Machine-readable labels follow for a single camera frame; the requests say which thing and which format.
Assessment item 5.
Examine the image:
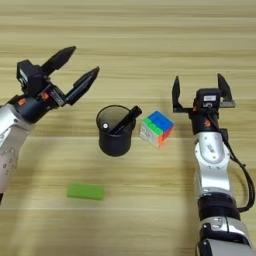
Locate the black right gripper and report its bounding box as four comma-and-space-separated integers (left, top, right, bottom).
171, 73, 236, 135

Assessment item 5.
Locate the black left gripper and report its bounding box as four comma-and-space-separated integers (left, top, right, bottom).
14, 45, 101, 124

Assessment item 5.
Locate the black mesh pen cup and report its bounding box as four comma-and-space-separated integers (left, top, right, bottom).
96, 104, 137, 158

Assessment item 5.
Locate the green rectangular eraser block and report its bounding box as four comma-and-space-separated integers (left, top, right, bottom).
66, 183, 105, 201

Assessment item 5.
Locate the black box with white label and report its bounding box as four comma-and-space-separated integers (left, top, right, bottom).
16, 59, 46, 96
194, 87, 222, 110

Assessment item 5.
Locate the colourful puzzle cube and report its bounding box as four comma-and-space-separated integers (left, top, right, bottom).
139, 110, 175, 149

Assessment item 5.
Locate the black marker pen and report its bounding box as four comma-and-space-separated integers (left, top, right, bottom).
109, 105, 143, 135

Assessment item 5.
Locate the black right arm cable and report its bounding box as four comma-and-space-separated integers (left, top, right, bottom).
208, 111, 256, 214

